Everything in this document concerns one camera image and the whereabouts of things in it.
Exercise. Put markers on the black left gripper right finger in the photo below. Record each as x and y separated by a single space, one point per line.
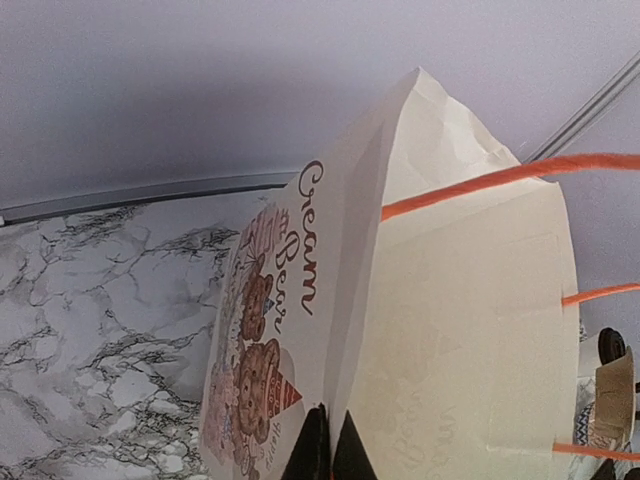
351 461

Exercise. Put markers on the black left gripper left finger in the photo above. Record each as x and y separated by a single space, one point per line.
310 458

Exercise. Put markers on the white paper bag pink handles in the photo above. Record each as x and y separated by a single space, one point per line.
419 276

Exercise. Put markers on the brown cardboard cup carrier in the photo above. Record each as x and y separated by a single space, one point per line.
615 398

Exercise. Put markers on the right aluminium frame post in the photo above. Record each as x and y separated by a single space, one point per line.
590 112

